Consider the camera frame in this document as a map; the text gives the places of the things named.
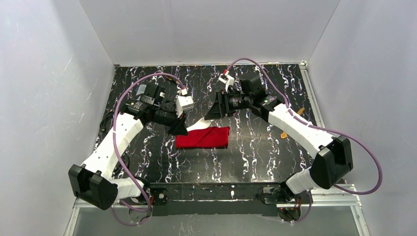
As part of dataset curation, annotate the aluminium frame rail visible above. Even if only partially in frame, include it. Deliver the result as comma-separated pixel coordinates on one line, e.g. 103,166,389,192
65,183,370,236

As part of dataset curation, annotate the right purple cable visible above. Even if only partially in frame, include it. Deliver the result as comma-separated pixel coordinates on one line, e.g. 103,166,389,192
224,58,384,225

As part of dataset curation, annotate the black coiled cable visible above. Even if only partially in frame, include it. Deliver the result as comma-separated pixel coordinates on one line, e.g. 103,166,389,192
99,111,116,133

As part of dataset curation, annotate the purple cable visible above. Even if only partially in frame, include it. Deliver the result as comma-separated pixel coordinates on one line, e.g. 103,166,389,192
109,72,189,227
224,58,384,225

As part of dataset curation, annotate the red cloth napkin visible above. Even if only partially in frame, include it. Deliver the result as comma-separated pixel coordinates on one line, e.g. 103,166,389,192
176,127,230,149

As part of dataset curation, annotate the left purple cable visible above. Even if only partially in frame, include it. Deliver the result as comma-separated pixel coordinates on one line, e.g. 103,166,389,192
109,72,189,227

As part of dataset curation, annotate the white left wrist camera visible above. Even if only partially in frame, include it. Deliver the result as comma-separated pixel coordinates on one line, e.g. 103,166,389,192
176,96,194,118

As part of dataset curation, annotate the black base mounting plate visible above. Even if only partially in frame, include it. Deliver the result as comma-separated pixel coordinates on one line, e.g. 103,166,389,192
119,182,313,217

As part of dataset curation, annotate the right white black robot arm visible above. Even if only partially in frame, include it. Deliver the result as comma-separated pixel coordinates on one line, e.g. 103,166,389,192
204,71,353,199

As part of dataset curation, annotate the orange wooden fork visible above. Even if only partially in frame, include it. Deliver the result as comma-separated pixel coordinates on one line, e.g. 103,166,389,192
280,107,306,140

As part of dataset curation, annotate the white ceramic spoon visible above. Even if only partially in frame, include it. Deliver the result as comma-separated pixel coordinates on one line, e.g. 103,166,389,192
187,118,212,132

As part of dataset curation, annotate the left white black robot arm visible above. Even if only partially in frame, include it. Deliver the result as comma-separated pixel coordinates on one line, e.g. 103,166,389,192
68,84,194,210

